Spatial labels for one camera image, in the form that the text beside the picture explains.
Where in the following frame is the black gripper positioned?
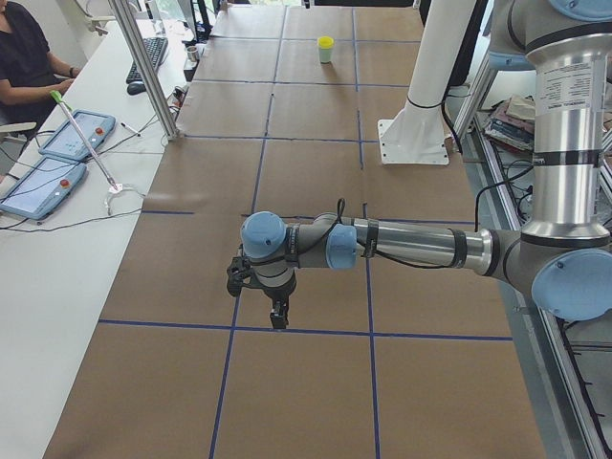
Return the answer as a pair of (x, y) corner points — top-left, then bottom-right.
(255, 268), (296, 330)

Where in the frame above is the yellow plastic cup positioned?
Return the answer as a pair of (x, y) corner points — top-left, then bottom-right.
(317, 35), (335, 50)

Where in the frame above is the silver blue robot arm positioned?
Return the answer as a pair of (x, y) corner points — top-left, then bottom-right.
(227, 1), (611, 329)

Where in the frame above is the green plastic cup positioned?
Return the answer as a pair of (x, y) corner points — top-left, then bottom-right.
(318, 47), (334, 64)

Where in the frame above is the small metal cup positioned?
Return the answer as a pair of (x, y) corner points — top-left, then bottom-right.
(186, 46), (200, 62)

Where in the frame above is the stack of magazines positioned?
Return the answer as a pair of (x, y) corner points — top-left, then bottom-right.
(484, 96), (536, 151)

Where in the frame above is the black marker pen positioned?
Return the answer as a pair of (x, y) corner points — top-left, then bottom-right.
(120, 122), (142, 137)

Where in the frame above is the upper blue teach pendant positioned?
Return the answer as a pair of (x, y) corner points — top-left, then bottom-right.
(39, 110), (116, 162)

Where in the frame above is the blue teach pendant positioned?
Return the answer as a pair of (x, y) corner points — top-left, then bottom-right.
(1, 156), (87, 220)
(39, 110), (116, 162)

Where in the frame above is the lower blue teach pendant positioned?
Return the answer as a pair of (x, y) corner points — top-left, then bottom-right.
(1, 156), (87, 220)

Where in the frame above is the black computer mouse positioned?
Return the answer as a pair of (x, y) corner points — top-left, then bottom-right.
(126, 80), (146, 96)

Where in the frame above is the black computer keyboard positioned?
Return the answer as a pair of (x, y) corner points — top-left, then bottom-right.
(125, 36), (170, 85)

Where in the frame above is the pink rod with green tip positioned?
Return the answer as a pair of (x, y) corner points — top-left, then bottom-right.
(50, 90), (122, 193)

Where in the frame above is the seated person in black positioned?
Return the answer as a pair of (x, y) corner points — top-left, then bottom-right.
(1, 1), (81, 128)

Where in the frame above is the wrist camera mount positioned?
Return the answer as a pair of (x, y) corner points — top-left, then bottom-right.
(227, 255), (253, 297)

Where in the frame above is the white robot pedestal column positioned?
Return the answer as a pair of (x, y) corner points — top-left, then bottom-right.
(378, 0), (481, 165)

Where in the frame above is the aluminium frame post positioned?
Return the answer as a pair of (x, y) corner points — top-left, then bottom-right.
(109, 0), (179, 142)

